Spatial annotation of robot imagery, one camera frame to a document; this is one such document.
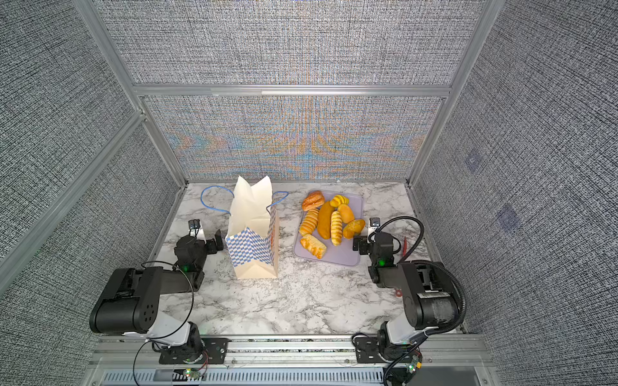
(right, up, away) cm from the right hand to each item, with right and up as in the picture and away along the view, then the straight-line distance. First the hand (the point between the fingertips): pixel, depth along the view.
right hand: (369, 225), depth 94 cm
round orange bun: (-8, +4, +9) cm, 13 cm away
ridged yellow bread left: (-23, +1, +7) cm, 24 cm away
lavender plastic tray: (-8, -10, -1) cm, 13 cm away
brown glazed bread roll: (-22, +11, +13) cm, 27 cm away
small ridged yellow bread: (-11, +10, +10) cm, 18 cm away
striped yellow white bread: (-13, -1, +1) cm, 13 cm away
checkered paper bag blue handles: (-40, 0, -23) cm, 46 cm away
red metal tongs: (+8, -23, -8) cm, 26 cm away
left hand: (-62, -1, -1) cm, 62 cm away
